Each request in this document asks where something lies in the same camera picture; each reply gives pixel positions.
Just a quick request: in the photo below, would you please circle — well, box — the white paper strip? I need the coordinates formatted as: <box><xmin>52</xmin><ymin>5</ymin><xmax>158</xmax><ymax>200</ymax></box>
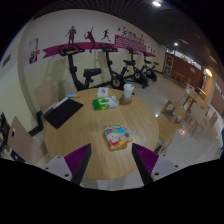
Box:
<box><xmin>51</xmin><ymin>96</ymin><xmax>70</xmax><ymax>110</ymax></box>

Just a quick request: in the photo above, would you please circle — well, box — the green wet wipes pack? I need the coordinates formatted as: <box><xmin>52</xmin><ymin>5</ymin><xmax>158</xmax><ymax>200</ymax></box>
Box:
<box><xmin>92</xmin><ymin>95</ymin><xmax>120</xmax><ymax>111</ymax></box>

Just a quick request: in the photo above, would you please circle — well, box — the brown round coaster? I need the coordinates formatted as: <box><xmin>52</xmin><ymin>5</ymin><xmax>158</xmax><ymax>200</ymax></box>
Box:
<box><xmin>119</xmin><ymin>95</ymin><xmax>133</xmax><ymax>106</ymax></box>

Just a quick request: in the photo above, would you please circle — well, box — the group of wall posters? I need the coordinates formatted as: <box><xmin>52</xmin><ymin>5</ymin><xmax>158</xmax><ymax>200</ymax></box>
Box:
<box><xmin>28</xmin><ymin>37</ymin><xmax>41</xmax><ymax>65</ymax></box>

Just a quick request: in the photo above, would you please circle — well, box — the white cup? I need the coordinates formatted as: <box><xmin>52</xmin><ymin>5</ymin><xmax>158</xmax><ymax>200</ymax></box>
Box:
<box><xmin>123</xmin><ymin>83</ymin><xmax>135</xmax><ymax>100</ymax></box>

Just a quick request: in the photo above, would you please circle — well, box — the black mouse pad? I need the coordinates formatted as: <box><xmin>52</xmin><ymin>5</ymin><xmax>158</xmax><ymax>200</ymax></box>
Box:
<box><xmin>43</xmin><ymin>97</ymin><xmax>85</xmax><ymax>130</ymax></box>

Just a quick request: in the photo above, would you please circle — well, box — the group of ceiling lights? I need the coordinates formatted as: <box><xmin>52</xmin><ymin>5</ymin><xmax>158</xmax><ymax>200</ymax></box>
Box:
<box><xmin>151</xmin><ymin>0</ymin><xmax>214</xmax><ymax>78</ymax></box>

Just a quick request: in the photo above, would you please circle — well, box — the brown wooden chair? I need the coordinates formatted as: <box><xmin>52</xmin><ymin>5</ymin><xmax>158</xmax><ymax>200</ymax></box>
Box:
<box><xmin>7</xmin><ymin>115</ymin><xmax>46</xmax><ymax>166</ymax></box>
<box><xmin>33</xmin><ymin>83</ymin><xmax>63</xmax><ymax>114</ymax></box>

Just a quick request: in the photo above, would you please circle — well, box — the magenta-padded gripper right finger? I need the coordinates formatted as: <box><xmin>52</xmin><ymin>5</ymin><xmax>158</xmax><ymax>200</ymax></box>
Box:
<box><xmin>131</xmin><ymin>143</ymin><xmax>184</xmax><ymax>186</ymax></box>

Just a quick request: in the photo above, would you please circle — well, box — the group of wooden chairs and tables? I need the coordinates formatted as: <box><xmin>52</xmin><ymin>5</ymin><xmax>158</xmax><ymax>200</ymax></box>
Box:
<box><xmin>154</xmin><ymin>84</ymin><xmax>224</xmax><ymax>154</ymax></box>

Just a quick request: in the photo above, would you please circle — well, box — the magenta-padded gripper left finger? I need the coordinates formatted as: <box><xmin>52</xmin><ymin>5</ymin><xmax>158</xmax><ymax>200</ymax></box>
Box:
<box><xmin>42</xmin><ymin>143</ymin><xmax>93</xmax><ymax>186</ymax></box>

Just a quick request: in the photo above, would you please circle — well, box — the colourful checkered towel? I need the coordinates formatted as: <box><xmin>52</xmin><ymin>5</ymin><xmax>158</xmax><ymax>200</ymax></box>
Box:
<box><xmin>103</xmin><ymin>124</ymin><xmax>135</xmax><ymax>151</ymax></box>

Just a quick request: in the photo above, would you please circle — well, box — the small white box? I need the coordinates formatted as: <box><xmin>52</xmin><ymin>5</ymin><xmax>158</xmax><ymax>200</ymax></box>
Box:
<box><xmin>96</xmin><ymin>87</ymin><xmax>110</xmax><ymax>99</ymax></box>

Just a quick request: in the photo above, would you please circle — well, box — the black exercise bike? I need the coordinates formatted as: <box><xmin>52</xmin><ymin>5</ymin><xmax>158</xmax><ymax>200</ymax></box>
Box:
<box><xmin>141</xmin><ymin>51</ymin><xmax>160</xmax><ymax>83</ymax></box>
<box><xmin>124</xmin><ymin>47</ymin><xmax>150</xmax><ymax>89</ymax></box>
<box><xmin>58</xmin><ymin>43</ymin><xmax>103</xmax><ymax>93</ymax></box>
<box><xmin>99</xmin><ymin>43</ymin><xmax>129</xmax><ymax>90</ymax></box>

